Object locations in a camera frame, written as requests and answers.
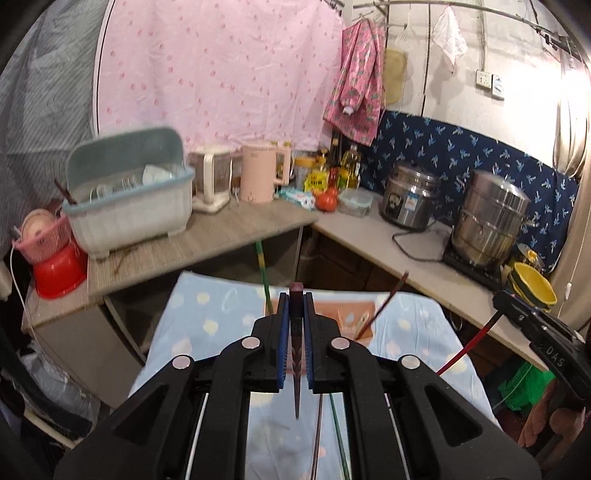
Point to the blue printed tablecloth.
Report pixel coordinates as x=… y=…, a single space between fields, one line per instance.
x=203 y=323

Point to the white hanging rag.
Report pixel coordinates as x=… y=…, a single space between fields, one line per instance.
x=450 y=34

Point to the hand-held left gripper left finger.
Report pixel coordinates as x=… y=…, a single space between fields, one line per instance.
x=284 y=341

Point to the white blender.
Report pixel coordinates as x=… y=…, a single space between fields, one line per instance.
x=210 y=184

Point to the grey plastic bag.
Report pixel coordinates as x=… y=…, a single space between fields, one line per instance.
x=55 y=383

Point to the white wall socket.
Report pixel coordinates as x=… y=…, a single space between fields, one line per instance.
x=483 y=79

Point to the pink floral garment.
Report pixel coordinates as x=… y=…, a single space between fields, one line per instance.
x=358 y=83

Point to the black induction cooker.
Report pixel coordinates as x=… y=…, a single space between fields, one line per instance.
x=471 y=267

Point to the person's right hand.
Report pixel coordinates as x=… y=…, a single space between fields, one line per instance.
x=538 y=424

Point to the tissue pack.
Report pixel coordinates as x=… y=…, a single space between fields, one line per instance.
x=298 y=196

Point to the maroon chopstick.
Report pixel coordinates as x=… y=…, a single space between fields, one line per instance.
x=296 y=295

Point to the red plastic basin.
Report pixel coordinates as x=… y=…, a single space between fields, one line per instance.
x=60 y=274

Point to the cooking oil bottle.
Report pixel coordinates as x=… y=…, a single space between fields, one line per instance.
x=352 y=168

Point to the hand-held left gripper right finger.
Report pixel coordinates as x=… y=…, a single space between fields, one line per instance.
x=308 y=341

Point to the yellow bowl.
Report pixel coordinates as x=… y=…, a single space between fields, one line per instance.
x=535 y=281

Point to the beige curtain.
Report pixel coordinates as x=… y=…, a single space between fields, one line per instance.
x=575 y=138

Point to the white slotted spatula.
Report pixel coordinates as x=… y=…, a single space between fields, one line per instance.
x=404 y=39

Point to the red twisted chopstick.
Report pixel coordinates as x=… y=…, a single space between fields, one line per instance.
x=466 y=346

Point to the brown chopstick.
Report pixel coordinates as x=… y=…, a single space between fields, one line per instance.
x=316 y=438

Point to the grey striped cloth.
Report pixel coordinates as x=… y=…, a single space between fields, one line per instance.
x=41 y=115

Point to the beige counter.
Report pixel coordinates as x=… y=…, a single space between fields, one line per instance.
x=369 y=240

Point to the steel steamer pot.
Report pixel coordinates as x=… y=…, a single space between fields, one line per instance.
x=489 y=217

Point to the blue floral cloth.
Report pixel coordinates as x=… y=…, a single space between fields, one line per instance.
x=443 y=147

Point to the clear food container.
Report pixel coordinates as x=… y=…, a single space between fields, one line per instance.
x=355 y=203

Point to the pink electric kettle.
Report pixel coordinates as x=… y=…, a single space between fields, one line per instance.
x=261 y=175

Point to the pink plastic basket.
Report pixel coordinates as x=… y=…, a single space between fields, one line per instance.
x=46 y=242

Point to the wood grain counter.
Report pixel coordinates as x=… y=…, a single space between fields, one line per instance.
x=207 y=235

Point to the red tomato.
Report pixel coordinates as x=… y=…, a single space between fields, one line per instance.
x=327 y=199

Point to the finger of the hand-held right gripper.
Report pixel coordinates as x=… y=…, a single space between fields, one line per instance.
x=515 y=309

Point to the pink perforated utensil basket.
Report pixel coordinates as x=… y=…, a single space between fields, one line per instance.
x=341 y=309

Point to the dark sauce bottle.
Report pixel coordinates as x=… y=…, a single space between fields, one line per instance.
x=334 y=154

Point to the steel rice cooker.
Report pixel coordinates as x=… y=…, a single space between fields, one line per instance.
x=408 y=198

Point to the green chopstick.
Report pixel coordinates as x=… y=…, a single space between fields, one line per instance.
x=337 y=438
x=263 y=277

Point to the milk powder can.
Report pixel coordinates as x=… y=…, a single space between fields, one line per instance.
x=302 y=173

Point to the yellow packet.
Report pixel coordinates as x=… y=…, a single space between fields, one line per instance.
x=317 y=182

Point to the small cabinet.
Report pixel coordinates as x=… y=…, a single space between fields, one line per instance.
x=78 y=341

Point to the green plastic bag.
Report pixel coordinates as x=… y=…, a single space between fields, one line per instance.
x=517 y=383

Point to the dark purple twisted chopstick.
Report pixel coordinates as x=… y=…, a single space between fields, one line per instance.
x=383 y=304

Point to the pink plate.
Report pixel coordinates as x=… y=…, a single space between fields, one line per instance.
x=37 y=221

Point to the pink dotted curtain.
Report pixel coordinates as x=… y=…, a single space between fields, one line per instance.
x=221 y=69

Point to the grey-blue dish rack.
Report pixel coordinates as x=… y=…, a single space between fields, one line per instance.
x=134 y=207

